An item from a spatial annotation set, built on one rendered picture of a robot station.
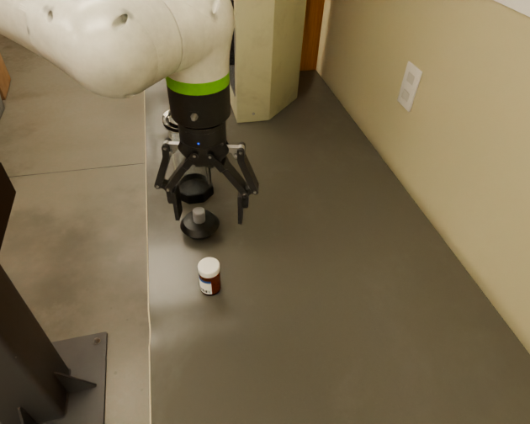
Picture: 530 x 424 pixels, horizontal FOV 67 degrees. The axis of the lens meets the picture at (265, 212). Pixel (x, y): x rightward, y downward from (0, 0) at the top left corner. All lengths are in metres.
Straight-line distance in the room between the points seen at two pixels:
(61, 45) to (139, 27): 0.08
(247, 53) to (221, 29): 0.72
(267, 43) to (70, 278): 1.52
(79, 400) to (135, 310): 0.43
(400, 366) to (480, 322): 0.21
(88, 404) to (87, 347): 0.25
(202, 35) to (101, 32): 0.13
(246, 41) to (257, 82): 0.13
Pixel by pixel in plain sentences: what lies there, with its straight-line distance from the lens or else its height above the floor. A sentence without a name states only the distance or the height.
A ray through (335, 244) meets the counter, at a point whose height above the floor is 0.94.
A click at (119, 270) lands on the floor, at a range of 2.19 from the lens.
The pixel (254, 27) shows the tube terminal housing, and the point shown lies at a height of 1.24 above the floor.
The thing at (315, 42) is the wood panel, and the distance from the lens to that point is 1.73.
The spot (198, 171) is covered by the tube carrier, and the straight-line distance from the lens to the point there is 0.98.
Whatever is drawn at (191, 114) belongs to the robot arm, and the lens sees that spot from 0.60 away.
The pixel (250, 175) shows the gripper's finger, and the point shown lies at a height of 1.21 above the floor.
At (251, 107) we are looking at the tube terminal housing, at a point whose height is 0.99.
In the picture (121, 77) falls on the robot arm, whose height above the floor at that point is 1.44.
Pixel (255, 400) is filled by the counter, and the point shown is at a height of 0.94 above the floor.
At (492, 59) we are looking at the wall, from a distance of 0.96.
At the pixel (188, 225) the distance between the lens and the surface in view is 0.94.
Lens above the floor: 1.63
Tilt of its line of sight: 43 degrees down
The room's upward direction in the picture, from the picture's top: 3 degrees clockwise
